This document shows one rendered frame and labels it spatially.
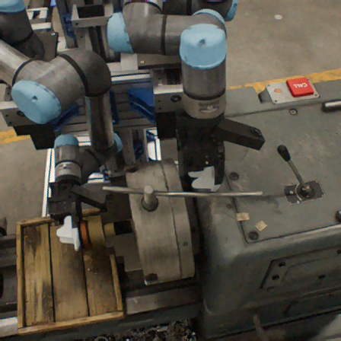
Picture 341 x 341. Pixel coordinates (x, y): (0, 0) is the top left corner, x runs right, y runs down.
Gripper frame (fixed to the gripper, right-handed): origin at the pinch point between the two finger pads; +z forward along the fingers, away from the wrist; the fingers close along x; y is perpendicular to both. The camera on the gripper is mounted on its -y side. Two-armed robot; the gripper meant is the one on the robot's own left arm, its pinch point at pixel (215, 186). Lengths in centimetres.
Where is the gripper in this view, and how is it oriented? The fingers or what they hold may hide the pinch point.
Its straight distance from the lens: 93.4
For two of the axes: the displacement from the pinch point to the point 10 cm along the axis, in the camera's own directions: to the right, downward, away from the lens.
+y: -9.8, 1.6, -0.9
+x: 1.8, 6.5, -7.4
